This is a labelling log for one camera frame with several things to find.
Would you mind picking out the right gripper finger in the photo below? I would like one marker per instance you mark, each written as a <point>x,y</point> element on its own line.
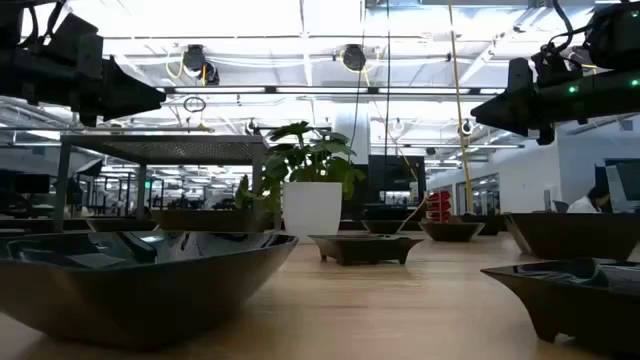
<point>510,110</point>

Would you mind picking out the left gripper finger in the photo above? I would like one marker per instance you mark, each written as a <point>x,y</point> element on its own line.
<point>130,92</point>

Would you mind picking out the black leaf-shaped mini plate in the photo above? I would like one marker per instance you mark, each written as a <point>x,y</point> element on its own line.
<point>150,300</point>
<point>450,232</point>
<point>382,227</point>
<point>122,224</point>

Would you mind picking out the small black square footed plate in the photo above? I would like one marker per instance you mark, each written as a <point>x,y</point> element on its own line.
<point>575,310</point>
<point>365,250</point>

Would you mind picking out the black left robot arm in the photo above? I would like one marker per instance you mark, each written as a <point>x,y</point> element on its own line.
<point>10,25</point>

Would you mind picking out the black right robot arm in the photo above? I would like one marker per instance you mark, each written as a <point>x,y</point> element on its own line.
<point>615,35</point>

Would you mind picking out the round ceiling lamp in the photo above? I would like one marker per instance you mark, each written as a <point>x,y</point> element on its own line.
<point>466,127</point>

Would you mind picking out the background computer monitor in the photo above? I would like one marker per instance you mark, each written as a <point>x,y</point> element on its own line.
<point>625,185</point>

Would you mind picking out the person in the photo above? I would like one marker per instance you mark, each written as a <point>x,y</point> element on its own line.
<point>585,204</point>

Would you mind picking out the red bin rack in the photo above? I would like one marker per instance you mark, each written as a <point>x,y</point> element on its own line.
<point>440,205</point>

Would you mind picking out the large black display stand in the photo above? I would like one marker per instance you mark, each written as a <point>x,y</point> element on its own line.
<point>397,175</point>

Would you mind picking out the long ceiling light bar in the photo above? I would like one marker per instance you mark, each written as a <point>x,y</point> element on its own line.
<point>325,90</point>

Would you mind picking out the green plant in white pot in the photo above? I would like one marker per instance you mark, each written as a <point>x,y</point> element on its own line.
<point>312,210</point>

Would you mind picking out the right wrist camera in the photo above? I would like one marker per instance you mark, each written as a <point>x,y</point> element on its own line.
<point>555,70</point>

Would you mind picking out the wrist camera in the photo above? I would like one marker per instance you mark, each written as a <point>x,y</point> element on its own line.
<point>75,40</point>
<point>555,70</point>

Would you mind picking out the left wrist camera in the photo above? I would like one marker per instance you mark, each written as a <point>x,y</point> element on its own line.
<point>75,40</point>

